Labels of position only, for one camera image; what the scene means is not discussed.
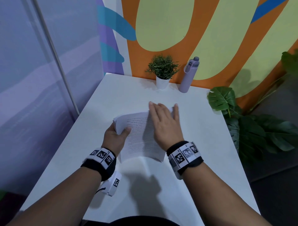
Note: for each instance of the person's left forearm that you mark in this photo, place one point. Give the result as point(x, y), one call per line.
point(58, 202)

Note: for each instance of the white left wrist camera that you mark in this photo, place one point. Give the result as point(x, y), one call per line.
point(113, 185)

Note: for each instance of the person's right forearm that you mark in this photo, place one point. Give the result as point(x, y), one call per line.
point(221, 200)

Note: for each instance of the lilac water bottle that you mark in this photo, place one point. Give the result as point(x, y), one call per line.
point(187, 79)

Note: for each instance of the grey metal frame pole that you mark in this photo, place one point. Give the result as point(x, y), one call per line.
point(55, 58)

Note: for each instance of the large green monstera plant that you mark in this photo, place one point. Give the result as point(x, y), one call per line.
point(221, 97)

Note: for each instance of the person's left hand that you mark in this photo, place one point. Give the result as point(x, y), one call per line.
point(114, 142)

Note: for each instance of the white table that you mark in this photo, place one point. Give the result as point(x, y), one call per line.
point(204, 130)

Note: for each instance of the thick neat paper stack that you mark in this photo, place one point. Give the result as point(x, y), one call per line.
point(139, 137)

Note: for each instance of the person's right hand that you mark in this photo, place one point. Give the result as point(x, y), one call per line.
point(166, 130)

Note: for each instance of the person's black shirt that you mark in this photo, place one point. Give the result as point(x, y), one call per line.
point(132, 222)

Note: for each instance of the small green plant white pot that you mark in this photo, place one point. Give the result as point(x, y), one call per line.
point(163, 67)

